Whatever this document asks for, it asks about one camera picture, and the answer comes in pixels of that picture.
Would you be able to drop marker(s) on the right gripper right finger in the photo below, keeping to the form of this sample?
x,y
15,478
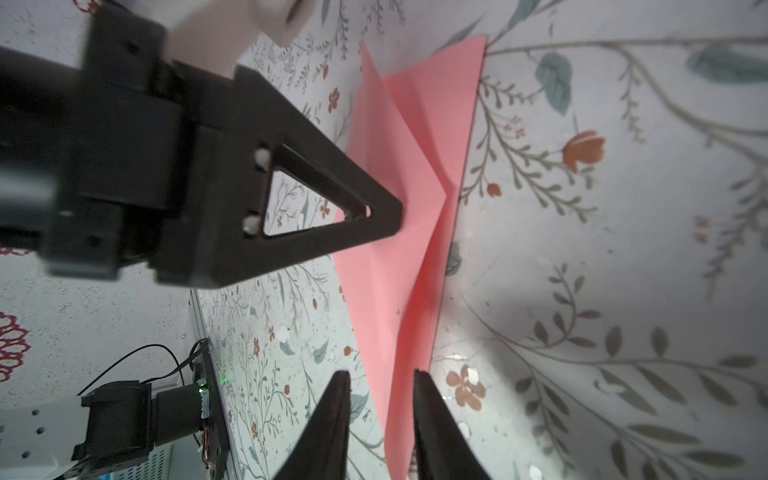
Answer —
x,y
441,450

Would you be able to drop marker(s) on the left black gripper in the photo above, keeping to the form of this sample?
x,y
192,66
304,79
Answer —
x,y
90,156

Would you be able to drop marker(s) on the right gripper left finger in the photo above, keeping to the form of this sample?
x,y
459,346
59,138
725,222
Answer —
x,y
321,451

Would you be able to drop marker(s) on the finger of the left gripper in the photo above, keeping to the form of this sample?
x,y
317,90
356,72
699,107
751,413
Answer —
x,y
282,192

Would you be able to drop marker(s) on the pink square paper sheet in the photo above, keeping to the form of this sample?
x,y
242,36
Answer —
x,y
411,132

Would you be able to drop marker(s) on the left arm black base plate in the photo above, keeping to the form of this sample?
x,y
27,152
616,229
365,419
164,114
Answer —
x,y
216,443

